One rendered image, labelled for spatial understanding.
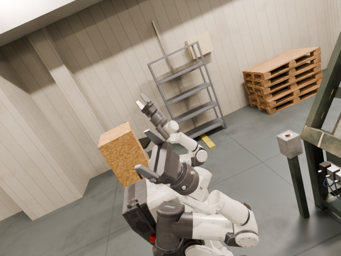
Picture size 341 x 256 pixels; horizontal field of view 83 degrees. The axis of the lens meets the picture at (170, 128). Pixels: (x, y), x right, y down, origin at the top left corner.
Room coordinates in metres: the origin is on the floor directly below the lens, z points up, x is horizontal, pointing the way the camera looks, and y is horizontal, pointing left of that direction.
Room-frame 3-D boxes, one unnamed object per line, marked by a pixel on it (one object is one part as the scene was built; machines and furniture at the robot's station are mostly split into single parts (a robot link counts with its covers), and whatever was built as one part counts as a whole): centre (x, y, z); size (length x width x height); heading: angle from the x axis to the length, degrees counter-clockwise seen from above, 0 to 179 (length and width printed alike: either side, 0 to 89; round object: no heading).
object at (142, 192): (0.80, 0.20, 1.23); 0.34 x 0.30 x 0.36; 1
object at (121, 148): (2.41, 0.68, 0.63); 0.50 x 0.42 x 1.25; 8
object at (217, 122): (3.81, -0.59, 0.91); 0.98 x 0.40 x 1.81; 91
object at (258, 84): (3.76, -2.49, 0.43); 1.20 x 0.83 x 0.85; 89
